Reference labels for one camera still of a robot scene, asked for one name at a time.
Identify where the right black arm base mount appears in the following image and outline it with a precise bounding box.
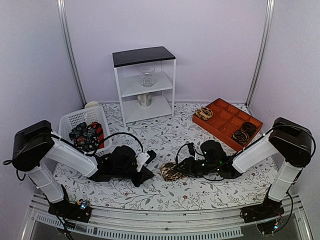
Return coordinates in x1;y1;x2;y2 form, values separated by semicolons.
239;201;294;236

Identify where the red black striped tie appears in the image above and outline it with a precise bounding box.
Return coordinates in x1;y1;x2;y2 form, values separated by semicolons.
88;122;104;149

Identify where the aluminium corner post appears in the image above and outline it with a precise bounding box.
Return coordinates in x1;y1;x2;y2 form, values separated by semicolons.
56;0;87;106
245;0;275;109

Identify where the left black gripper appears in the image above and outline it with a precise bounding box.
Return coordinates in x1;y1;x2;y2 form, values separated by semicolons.
113;164;155;188

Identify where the white perforated plastic basket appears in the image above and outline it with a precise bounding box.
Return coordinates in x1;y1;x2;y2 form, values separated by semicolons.
58;106;112;157

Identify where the rolled beige striped tie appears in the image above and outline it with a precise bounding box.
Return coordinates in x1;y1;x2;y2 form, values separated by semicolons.
195;107;214;121

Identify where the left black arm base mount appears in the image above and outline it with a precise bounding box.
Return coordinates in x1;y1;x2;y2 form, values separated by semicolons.
48;199;92;223

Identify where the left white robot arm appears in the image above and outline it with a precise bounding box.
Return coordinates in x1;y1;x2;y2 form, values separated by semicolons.
3;120;156;217

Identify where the right aluminium corner post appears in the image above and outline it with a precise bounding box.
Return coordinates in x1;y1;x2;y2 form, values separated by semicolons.
245;0;275;109

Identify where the white shelf with black top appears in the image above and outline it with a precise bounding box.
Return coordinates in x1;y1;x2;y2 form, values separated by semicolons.
112;46;177;126

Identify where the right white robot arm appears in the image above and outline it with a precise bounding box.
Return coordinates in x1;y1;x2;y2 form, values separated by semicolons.
175;117;316;218

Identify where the cream mug behind basket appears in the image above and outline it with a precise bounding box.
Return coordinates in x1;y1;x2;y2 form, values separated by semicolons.
84;101;99;109

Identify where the clear drinking glass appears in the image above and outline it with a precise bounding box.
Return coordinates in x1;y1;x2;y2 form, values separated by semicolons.
139;66;156;88

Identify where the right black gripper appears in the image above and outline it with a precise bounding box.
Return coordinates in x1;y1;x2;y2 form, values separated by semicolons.
174;156;220;178

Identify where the left aluminium corner post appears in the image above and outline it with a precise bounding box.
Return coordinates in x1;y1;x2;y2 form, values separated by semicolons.
56;0;87;106

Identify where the orange divided organizer tray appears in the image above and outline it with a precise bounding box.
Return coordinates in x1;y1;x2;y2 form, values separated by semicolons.
192;98;263;152

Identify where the cream floral paisley tie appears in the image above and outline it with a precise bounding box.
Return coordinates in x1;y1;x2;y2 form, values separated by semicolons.
160;162;187;182

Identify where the floral patterned table mat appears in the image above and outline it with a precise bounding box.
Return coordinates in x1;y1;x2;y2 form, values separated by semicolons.
53;103;278;211

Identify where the dark blue floral tie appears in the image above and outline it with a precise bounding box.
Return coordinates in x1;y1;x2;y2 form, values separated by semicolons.
68;122;97;153

